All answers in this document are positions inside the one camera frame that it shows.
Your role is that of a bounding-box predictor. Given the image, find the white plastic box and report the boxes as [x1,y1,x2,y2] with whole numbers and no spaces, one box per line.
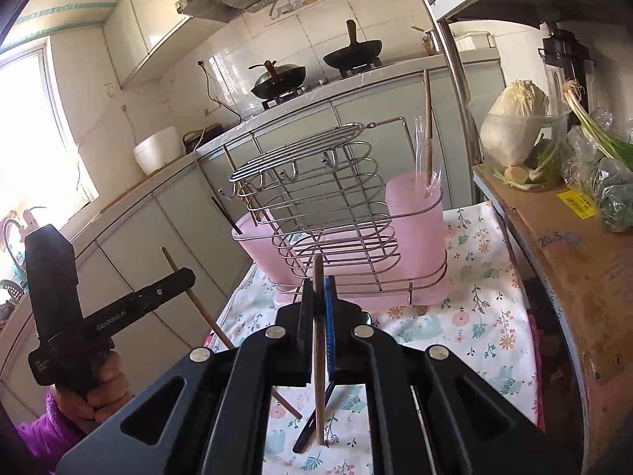
[454,31,496,53]

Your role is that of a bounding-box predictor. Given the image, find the person's left forearm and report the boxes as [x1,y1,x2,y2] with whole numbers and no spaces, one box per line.
[15,388,100,475]

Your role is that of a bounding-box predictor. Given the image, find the white round pot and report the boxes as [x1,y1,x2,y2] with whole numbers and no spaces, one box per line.
[133,126,185,176]

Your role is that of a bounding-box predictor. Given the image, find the metal wire utensil rack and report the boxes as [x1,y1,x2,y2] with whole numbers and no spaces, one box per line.
[218,116,448,302]

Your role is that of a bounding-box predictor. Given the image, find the gas stove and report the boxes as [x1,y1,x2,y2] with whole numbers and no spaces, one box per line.
[260,57,384,110]

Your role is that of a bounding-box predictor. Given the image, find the pink drip tray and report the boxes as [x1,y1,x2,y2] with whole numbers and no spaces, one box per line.
[272,247,453,308]

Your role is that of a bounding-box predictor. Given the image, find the black countertop appliance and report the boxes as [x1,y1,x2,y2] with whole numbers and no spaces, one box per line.
[182,123,224,155]

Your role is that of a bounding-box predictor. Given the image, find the black wok with lid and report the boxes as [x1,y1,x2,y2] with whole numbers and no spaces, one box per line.
[247,59,307,101]

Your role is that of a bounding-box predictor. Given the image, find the cream wall cabinet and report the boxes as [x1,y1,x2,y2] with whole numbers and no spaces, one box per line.
[101,0,248,87]

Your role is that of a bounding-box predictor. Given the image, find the napa cabbage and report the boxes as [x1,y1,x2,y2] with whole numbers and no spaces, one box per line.
[479,79,551,166]

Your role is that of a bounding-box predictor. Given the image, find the slim brown chopstick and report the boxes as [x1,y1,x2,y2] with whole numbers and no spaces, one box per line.
[211,196,244,236]

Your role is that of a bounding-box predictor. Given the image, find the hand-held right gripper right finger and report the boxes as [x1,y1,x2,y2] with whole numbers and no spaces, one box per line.
[323,274,579,475]

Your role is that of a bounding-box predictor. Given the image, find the cardboard box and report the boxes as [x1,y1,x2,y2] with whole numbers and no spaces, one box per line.
[475,163,633,387]

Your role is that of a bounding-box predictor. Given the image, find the person's left hand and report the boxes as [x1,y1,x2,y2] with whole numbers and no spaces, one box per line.
[52,349,132,436]

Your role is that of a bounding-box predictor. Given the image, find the grey kitchen cabinet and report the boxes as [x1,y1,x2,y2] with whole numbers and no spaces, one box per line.
[0,54,476,421]

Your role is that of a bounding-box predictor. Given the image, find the window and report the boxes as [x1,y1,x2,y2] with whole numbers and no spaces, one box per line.
[0,44,97,219]

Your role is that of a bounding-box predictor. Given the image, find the black plastic spoon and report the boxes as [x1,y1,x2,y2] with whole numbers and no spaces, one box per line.
[293,378,339,453]

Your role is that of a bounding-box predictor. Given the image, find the utensil jar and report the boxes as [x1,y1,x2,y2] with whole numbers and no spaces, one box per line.
[412,25,442,56]

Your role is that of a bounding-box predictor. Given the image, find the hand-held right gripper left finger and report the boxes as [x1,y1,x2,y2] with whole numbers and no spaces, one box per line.
[54,277,318,475]

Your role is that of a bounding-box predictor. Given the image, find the plastic bag of greens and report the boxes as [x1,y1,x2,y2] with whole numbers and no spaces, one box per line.
[561,109,633,233]

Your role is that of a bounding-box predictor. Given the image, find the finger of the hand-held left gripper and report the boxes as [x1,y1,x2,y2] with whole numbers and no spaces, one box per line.
[81,267,196,317]

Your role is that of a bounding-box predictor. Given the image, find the black blender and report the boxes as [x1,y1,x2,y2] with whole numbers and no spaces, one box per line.
[538,22,597,110]

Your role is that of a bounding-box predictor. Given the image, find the green onions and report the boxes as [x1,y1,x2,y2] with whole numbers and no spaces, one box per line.
[564,79,633,159]

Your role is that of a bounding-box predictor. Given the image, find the dark brown chopstick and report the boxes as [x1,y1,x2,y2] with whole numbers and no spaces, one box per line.
[311,255,327,446]

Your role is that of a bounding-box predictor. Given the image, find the pink plastic cup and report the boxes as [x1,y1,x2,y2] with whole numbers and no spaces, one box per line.
[231,210,317,293]
[385,171,446,278]

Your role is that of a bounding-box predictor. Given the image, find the floral printed cloth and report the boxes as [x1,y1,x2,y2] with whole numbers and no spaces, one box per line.
[205,203,540,475]

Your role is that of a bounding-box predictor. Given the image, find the clear glass bowl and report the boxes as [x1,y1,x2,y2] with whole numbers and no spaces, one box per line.
[467,96,572,194]

